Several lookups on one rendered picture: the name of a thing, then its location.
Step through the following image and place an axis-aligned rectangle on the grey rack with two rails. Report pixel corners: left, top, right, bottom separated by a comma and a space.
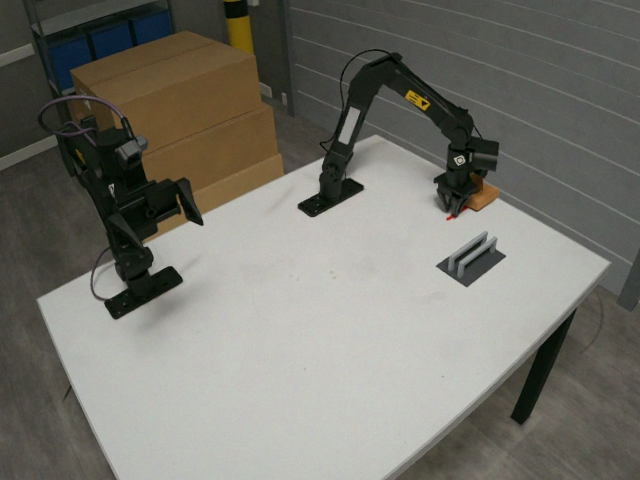
435, 231, 507, 288

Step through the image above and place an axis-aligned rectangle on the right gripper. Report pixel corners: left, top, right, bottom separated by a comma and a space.
107, 146, 204, 256

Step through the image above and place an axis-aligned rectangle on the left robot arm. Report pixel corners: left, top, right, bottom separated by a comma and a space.
298, 52, 499, 217

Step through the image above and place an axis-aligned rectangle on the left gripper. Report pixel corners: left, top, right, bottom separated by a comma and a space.
434, 162, 479, 217

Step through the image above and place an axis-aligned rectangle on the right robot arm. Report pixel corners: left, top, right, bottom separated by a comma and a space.
56, 114, 183, 320

